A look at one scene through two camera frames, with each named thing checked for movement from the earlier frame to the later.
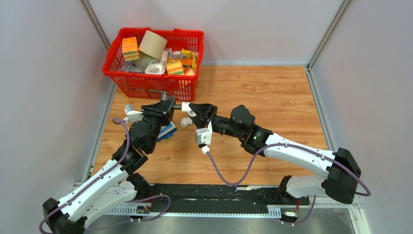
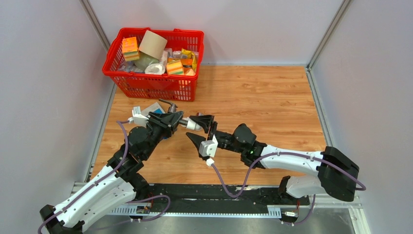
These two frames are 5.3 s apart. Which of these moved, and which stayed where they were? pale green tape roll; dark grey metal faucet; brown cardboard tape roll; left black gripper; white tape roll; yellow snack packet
Moved: dark grey metal faucet; left black gripper
Stayed: white tape roll; pale green tape roll; yellow snack packet; brown cardboard tape roll
